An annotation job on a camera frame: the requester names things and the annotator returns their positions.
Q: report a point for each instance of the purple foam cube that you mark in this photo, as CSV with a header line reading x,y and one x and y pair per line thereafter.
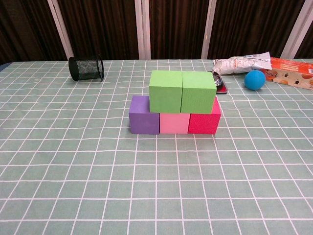
x,y
143,122

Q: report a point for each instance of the green foam cube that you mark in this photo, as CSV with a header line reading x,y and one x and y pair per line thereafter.
x,y
198,95
165,95

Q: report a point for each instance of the magenta foam cube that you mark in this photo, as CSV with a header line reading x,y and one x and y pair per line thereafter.
x,y
203,123

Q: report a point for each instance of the light pink foam cube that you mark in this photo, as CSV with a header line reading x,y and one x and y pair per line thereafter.
x,y
174,123

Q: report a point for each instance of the green checked tablecloth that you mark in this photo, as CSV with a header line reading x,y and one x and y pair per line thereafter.
x,y
156,183

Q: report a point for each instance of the red flat case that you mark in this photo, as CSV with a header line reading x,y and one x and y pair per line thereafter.
x,y
221,91

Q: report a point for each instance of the silver call bell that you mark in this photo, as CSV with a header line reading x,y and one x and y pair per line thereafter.
x,y
218,79

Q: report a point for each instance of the black mesh pen holder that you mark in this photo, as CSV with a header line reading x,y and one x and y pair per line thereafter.
x,y
86,68

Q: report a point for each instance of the white snack bag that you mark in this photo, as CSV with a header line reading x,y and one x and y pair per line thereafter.
x,y
239,64

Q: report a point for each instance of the blue ball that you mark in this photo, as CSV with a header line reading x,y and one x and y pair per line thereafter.
x,y
255,80

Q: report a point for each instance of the orange cardboard box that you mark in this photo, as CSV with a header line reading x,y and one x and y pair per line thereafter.
x,y
291,71

